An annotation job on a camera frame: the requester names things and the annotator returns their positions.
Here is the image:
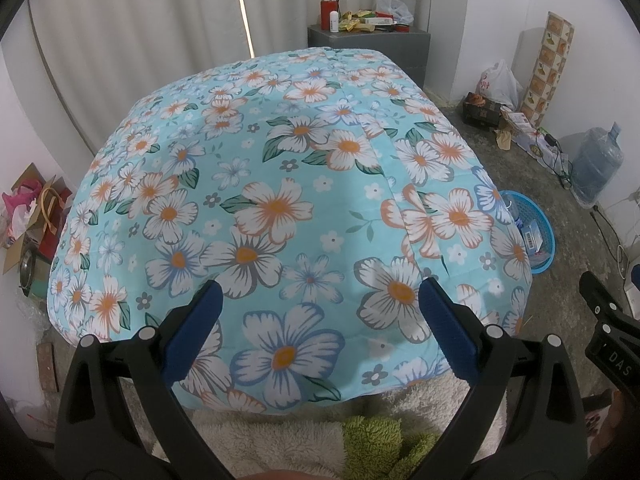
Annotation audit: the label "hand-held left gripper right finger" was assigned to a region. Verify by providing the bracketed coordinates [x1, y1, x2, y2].
[410, 277, 588, 480]

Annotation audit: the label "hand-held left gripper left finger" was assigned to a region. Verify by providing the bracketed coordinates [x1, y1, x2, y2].
[55, 280, 236, 480]

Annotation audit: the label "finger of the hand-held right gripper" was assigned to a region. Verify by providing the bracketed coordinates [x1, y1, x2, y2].
[579, 271, 623, 328]

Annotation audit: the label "blue plastic basket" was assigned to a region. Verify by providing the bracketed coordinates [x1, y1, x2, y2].
[497, 190, 557, 276]

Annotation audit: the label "person's right hand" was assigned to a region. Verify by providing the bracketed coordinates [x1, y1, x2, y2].
[585, 390, 633, 461]

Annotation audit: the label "white water dispenser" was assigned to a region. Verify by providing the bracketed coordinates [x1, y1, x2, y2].
[620, 255, 640, 318]

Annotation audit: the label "large blue water jug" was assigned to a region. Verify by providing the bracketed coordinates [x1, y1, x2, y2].
[570, 121, 625, 206]

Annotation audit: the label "green fluffy towel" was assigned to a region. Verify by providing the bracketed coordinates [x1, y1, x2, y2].
[342, 415, 441, 480]

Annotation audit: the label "metal pot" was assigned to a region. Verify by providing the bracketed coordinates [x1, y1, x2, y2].
[19, 247, 52, 302]

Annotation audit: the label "floral blue blanket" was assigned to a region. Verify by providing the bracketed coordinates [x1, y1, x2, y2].
[47, 47, 533, 416]

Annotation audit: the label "open brown cardboard box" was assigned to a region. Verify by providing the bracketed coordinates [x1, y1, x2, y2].
[0, 162, 73, 276]

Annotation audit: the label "pink plastic bag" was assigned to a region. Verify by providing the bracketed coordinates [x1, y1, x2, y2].
[2, 182, 43, 222]

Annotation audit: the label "dark cardboard box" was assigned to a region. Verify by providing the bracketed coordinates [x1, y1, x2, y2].
[461, 91, 503, 131]

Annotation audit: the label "patterned paper roll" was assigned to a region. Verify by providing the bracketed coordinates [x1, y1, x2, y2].
[520, 11, 576, 126]

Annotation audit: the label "white plastic bag red print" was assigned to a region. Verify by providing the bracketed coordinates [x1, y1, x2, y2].
[477, 59, 521, 108]

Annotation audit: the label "grey cabinet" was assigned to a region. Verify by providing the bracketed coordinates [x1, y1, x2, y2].
[306, 24, 432, 88]

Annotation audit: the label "white curtain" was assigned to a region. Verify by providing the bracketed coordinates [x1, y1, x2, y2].
[30, 0, 436, 128]

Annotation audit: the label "red white long box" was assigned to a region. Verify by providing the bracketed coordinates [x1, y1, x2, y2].
[360, 16, 411, 31]

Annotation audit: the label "yellow snack packets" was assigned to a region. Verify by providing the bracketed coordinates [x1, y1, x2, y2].
[339, 9, 376, 33]

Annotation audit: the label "clear plastic bag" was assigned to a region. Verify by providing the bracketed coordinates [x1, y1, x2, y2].
[375, 0, 415, 26]

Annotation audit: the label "red thermos bottle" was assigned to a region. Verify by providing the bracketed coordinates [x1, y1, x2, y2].
[320, 0, 340, 31]

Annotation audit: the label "black power cable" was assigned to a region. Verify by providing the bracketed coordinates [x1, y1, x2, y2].
[592, 205, 631, 281]

